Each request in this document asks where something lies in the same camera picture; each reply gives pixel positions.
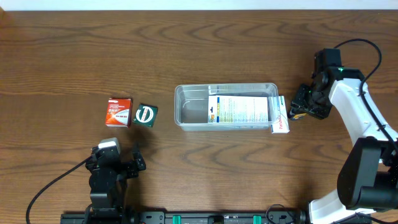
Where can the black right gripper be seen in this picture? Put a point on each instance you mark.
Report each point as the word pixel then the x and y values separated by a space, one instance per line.
pixel 306 104

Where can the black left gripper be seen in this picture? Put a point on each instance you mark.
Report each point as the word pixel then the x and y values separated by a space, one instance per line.
pixel 123 163

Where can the small white-capped bottle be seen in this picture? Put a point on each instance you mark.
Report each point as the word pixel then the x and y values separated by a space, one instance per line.
pixel 295 117

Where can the white Panadol box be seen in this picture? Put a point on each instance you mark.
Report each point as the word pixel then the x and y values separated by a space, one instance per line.
pixel 281 126

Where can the red medicine box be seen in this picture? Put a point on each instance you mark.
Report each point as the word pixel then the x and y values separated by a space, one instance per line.
pixel 118 112

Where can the clear plastic container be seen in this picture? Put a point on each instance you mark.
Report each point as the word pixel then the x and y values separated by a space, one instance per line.
pixel 191 105

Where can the blue cooling patch box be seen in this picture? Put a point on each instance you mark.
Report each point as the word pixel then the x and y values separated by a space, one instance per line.
pixel 237 109

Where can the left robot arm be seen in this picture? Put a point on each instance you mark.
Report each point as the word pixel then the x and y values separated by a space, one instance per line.
pixel 108 183

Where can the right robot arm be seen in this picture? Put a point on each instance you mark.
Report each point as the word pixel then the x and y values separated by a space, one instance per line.
pixel 367 182

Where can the green square box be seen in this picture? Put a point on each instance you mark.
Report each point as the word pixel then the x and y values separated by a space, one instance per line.
pixel 145 115

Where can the black mounting rail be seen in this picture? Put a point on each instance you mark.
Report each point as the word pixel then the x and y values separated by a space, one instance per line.
pixel 277 216

